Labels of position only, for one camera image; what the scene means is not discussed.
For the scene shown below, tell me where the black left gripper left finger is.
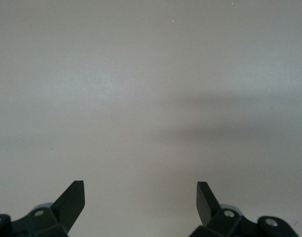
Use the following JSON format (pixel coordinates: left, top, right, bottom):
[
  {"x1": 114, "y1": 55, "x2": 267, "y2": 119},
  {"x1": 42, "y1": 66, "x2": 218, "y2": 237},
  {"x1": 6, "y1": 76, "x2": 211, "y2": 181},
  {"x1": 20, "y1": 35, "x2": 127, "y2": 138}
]
[{"x1": 0, "y1": 180, "x2": 85, "y2": 237}]

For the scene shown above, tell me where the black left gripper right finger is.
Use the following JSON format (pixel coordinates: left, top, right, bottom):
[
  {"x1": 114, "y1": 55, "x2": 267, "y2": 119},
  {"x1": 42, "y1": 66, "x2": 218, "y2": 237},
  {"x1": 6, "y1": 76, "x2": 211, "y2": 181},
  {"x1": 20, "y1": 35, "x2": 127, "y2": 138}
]
[{"x1": 189, "y1": 182, "x2": 300, "y2": 237}]

